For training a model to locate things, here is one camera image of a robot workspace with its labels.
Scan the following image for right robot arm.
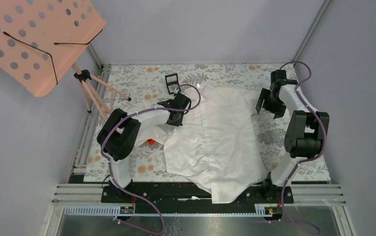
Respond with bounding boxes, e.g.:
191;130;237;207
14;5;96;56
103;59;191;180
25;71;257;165
255;69;330;203

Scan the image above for floral patterned table mat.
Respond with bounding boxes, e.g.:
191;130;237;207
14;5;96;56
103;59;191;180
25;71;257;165
83;63;331;183

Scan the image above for red toy blocks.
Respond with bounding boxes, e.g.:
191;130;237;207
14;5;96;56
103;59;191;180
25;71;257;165
147;139;155;145

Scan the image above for white shirt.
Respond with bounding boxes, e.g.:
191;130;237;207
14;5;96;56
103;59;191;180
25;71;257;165
136;83;267;204

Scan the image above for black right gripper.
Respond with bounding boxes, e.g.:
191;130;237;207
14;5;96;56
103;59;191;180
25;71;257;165
255;88;286;119

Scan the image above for pink music stand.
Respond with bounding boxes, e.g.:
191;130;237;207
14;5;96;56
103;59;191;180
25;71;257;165
0;0;112;119

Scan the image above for black brooch box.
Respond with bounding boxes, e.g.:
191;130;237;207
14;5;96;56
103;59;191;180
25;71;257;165
165;73;180;95

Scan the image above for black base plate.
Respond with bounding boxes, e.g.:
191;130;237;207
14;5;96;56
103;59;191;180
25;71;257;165
95;180;294;216

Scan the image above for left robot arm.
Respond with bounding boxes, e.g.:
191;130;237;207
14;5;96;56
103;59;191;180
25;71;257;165
96;92;191;202

